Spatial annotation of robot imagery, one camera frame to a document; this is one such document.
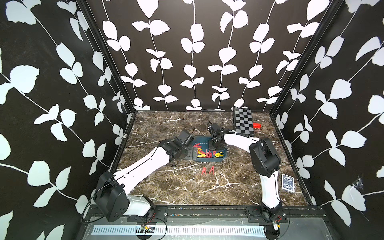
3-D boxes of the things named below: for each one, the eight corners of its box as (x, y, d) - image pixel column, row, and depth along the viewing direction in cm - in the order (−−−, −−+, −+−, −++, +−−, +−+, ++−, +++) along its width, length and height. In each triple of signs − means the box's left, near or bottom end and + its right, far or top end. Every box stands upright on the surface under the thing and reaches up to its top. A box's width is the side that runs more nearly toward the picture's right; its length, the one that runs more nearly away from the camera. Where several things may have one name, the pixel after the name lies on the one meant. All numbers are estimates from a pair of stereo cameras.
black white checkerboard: (233, 132, 110) (234, 129, 108) (233, 110, 126) (234, 107, 123) (252, 135, 109) (254, 132, 106) (250, 112, 124) (251, 109, 122)
